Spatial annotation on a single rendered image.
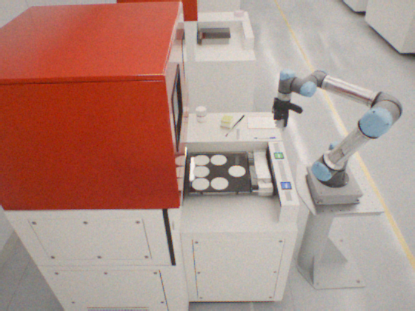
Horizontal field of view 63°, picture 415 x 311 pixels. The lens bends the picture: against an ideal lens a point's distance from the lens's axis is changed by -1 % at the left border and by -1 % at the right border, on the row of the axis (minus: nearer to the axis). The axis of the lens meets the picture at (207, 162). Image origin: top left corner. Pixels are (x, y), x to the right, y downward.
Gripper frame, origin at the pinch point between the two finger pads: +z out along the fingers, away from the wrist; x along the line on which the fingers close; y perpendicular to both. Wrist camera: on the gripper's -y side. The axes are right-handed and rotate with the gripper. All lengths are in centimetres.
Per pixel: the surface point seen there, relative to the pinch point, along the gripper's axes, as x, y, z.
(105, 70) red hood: 62, 72, -66
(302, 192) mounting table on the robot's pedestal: 17.5, -12.1, 33.7
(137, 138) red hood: 66, 65, -43
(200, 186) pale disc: 19, 48, 26
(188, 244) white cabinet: 46, 55, 44
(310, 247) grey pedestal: 19, -25, 86
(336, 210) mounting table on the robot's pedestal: 32, -28, 34
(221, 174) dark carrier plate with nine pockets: 8.8, 35.3, 25.7
